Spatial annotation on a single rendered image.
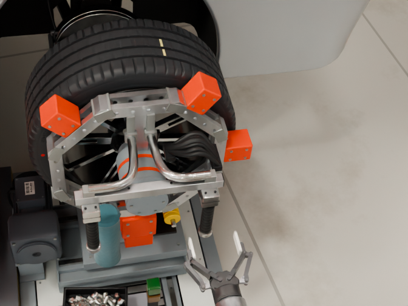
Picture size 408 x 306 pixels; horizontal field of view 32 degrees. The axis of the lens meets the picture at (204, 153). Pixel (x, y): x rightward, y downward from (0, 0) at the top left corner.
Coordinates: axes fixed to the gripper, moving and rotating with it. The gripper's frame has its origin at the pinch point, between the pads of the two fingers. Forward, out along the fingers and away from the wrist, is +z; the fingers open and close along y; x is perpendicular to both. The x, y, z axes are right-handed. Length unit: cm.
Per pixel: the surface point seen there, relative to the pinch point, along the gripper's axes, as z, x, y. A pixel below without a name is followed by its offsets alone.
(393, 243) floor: 35, -83, 97
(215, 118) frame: 32.8, 15.6, 6.9
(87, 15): 83, 18, -26
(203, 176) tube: 9.9, 17.8, -2.1
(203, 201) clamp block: 6.7, 10.7, -2.2
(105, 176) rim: 39.1, -15.0, -26.8
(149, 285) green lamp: -2.3, -16.9, -18.7
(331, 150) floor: 90, -83, 87
